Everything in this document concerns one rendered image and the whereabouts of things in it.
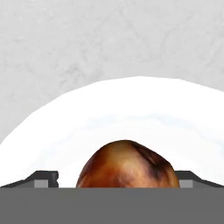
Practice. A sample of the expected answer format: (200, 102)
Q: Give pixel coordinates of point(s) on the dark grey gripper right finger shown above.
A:
(189, 177)

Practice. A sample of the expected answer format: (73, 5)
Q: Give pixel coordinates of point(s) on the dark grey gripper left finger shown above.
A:
(43, 177)

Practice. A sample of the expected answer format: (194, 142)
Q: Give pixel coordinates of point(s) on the white plate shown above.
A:
(140, 108)

